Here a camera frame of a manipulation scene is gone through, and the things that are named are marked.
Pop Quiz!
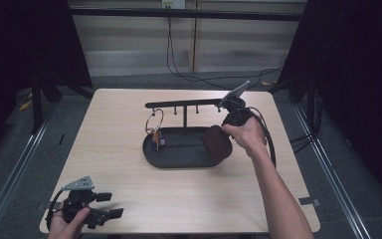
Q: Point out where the grey tape strip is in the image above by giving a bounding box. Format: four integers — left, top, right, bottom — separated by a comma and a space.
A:
35, 200, 64, 211
297, 196, 321, 207

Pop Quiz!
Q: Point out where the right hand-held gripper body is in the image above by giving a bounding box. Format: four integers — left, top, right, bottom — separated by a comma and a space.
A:
220, 80, 257, 127

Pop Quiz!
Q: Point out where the bundle of black floor cables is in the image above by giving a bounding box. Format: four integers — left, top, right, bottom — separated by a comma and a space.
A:
289, 89, 324, 154

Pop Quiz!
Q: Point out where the black metal stand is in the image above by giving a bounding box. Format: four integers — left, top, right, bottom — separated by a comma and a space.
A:
29, 71, 63, 134

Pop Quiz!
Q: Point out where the person's left hand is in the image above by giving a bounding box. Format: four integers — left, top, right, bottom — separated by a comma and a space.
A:
47, 206, 92, 239

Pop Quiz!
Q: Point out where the white wall socket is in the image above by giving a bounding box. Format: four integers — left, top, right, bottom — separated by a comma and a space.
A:
160, 0, 187, 10

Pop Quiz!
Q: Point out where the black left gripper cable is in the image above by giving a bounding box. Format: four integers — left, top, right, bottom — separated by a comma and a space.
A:
45, 187, 68, 231

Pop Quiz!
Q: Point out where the key ring with colourful tags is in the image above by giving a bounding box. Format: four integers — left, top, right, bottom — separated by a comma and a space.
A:
144, 108, 167, 152

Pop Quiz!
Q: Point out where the black horizontal bar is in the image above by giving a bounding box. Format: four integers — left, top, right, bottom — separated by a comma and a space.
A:
69, 7, 305, 23

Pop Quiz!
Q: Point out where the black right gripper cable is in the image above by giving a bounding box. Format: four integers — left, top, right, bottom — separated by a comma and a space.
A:
248, 106, 278, 167

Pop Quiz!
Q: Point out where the dark curtain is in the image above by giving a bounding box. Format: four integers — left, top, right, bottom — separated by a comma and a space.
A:
0, 0, 93, 168
278, 0, 382, 208

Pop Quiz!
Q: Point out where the brown zip pouch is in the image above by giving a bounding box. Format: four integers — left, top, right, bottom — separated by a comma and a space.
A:
200, 124, 234, 164

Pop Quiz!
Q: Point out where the person's right hand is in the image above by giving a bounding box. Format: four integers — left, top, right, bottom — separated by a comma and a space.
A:
221, 116, 269, 159

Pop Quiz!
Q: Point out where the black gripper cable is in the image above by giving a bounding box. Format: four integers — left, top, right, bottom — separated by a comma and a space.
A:
248, 106, 278, 167
45, 187, 68, 231

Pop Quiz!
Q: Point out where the metal floor rail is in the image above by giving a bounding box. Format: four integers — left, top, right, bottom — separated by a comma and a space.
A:
0, 109, 58, 239
292, 105, 373, 239

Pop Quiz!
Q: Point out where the yellow floor scrap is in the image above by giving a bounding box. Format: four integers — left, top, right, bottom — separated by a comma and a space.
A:
18, 99, 34, 112

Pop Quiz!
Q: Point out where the black key stand with tray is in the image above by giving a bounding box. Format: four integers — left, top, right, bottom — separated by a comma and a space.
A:
141, 98, 229, 169

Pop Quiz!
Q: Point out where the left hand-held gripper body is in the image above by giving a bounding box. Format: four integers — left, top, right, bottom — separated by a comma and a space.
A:
61, 175, 111, 230

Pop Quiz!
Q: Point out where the black wall cable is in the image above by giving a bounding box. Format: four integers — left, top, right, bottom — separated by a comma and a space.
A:
165, 16, 284, 92

